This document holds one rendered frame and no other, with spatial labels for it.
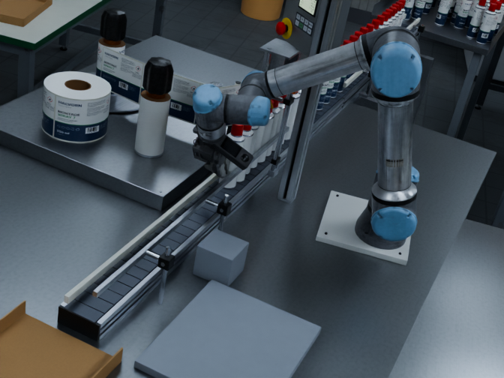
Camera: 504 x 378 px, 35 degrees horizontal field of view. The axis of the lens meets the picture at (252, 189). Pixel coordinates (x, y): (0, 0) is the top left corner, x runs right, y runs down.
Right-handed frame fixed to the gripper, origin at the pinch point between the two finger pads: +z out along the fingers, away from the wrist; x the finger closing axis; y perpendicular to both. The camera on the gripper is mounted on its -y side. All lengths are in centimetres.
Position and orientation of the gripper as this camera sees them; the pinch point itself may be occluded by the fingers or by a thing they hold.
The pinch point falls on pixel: (225, 175)
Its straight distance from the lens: 230.4
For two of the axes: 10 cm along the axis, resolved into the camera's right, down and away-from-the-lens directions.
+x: -4.5, 7.6, -4.6
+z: 0.6, 5.4, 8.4
